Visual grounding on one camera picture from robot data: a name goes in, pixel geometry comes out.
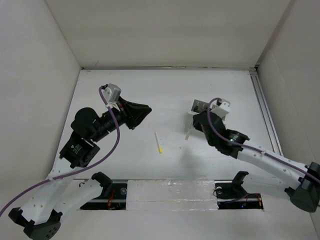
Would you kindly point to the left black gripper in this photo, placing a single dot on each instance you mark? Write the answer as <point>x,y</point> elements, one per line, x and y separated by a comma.
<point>132,114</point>

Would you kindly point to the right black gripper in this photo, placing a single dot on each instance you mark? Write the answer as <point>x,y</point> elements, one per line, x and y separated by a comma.
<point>196,122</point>

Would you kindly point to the orange cap black marker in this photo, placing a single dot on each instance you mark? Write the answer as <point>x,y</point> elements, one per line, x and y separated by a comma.
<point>196,109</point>

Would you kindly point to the orange-yellow cap white pen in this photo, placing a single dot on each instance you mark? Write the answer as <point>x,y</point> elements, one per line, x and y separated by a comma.
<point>188,131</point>

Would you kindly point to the yellow cap white pen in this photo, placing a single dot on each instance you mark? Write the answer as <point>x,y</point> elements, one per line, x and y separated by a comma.
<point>158,143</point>

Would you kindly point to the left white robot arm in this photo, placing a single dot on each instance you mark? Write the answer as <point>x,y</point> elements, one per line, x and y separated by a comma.
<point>42,216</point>

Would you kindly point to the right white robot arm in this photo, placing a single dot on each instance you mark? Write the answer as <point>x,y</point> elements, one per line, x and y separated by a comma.
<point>297,182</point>

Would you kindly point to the white slotted desk organizer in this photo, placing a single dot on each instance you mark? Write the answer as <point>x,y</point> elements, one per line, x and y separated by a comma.
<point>202,105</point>

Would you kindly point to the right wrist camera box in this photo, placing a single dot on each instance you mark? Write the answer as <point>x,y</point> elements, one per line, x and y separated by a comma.
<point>221,108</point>

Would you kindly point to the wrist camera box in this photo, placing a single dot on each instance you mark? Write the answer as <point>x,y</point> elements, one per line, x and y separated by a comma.
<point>109,93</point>
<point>221,108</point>

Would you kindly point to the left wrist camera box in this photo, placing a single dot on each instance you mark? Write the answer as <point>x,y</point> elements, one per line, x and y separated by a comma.
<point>109,93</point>

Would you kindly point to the aluminium rail right side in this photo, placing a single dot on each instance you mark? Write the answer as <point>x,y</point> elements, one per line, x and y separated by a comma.
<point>273,137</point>

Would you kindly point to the front metal rail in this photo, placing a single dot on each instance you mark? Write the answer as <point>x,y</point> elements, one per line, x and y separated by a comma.
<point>172,195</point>

